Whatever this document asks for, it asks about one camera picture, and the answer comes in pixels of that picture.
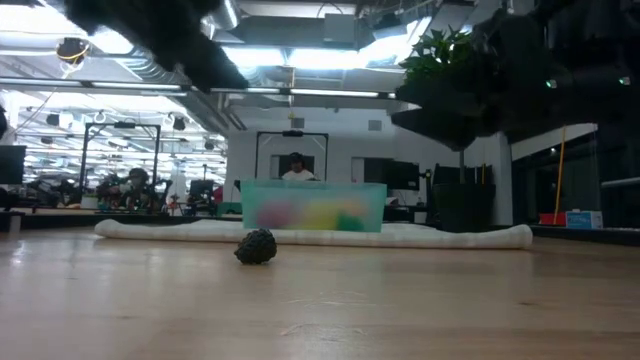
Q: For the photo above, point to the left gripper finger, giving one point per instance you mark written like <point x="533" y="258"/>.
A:
<point x="220" y="80"/>
<point x="185" y="52"/>

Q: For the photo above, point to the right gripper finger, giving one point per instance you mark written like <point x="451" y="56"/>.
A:
<point x="450" y="127"/>
<point x="450" y="95"/>

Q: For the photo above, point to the red green toy watermelon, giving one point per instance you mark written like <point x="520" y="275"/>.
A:
<point x="275" y="214"/>

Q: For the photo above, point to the yellow toy pineapple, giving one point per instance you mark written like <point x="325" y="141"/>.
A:
<point x="322" y="216"/>

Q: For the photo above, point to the teal translucent tupperware container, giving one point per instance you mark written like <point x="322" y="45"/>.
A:
<point x="250" y="195"/>

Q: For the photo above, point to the green plant in black pot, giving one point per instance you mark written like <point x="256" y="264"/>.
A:
<point x="435" y="55"/>

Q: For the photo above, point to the long ceiling light bar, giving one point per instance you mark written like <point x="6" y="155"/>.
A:
<point x="325" y="93"/>

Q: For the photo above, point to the red box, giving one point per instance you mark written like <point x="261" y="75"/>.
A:
<point x="552" y="219"/>

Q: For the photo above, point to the person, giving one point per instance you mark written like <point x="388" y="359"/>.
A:
<point x="135" y="182"/>
<point x="297" y="172"/>

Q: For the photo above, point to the blue box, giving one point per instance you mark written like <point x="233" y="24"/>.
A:
<point x="584" y="219"/>

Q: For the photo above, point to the green crate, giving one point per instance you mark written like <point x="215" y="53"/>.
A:
<point x="229" y="209"/>

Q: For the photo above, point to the white checkered cloth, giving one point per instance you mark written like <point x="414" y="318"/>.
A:
<point x="175" y="231"/>

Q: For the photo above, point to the black toy blackberry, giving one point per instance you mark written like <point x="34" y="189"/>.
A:
<point x="256" y="246"/>

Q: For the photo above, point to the silver round ceiling duct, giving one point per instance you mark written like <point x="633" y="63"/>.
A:
<point x="231" y="15"/>

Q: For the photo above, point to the black metal frame rig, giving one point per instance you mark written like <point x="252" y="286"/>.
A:
<point x="125" y="125"/>
<point x="292" y="133"/>

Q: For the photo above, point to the grey rectangular ceiling duct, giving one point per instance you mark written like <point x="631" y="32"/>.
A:
<point x="340" y="27"/>

